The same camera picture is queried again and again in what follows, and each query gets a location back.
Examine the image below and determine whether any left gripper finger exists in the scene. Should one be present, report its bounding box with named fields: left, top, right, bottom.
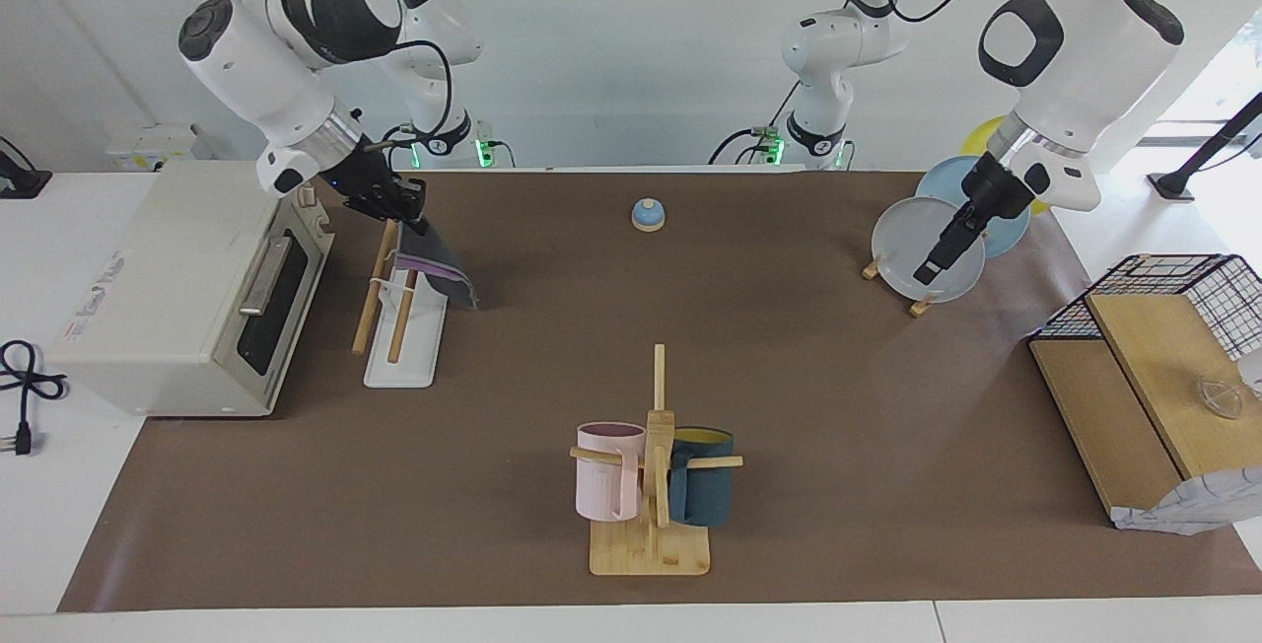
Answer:
left=914, top=219, right=962, bottom=281
left=932, top=224, right=985, bottom=286

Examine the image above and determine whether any clear glass lid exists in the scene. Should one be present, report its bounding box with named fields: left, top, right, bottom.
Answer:
left=1198, top=377, right=1245, bottom=419

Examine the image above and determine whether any wooden mug tree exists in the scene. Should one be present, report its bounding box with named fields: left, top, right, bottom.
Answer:
left=569, top=344, right=745, bottom=577

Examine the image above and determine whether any wooden plate rack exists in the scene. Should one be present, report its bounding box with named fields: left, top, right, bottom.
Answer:
left=863, top=256, right=936, bottom=319

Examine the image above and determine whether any pink mug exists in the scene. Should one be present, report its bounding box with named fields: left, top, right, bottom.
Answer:
left=576, top=422, right=648, bottom=523

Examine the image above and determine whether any purple grey towel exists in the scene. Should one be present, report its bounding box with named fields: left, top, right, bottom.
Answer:
left=392, top=224, right=481, bottom=311

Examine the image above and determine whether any brown table mat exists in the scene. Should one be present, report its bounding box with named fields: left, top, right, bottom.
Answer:
left=57, top=170, right=1262, bottom=612

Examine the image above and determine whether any dark teal mug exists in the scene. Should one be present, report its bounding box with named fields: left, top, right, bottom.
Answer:
left=668, top=427, right=736, bottom=528

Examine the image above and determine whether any light blue plate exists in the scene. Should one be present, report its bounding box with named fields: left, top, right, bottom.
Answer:
left=915, top=155, right=1031, bottom=259

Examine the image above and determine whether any white power strip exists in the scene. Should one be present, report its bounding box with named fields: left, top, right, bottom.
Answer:
left=106, top=125, right=198, bottom=173

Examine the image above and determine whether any black wire basket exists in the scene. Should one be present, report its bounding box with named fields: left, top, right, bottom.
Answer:
left=1027, top=253, right=1262, bottom=363

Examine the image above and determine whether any black power cable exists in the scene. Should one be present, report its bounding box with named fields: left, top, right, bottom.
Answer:
left=0, top=340, right=68, bottom=457

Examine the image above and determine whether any white patterned cloth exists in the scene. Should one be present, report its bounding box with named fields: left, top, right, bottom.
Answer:
left=1112, top=467, right=1262, bottom=536

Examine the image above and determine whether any white wooden towel rack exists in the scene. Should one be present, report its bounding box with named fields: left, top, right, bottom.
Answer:
left=351, top=217, right=455, bottom=390

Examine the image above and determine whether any wooden two-tier shelf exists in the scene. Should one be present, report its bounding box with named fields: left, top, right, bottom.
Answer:
left=1028, top=293, right=1262, bottom=526

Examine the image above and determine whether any black desk clamp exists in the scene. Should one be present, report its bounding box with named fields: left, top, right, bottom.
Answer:
left=0, top=137, right=52, bottom=200

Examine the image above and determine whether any grey plate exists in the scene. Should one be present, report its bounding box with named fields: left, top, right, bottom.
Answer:
left=872, top=196, right=987, bottom=305

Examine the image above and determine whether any cream toaster oven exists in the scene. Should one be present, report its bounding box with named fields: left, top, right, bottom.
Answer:
left=47, top=160, right=336, bottom=419

